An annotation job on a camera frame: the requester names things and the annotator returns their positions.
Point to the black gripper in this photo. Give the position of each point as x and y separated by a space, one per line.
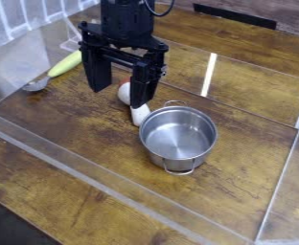
123 39

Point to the green handled metal spoon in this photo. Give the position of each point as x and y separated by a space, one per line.
61 67

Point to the small steel pot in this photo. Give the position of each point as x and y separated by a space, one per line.
178 135

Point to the black strip on table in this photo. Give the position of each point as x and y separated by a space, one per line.
237 16

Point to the clear acrylic enclosure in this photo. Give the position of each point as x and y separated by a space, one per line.
206 176

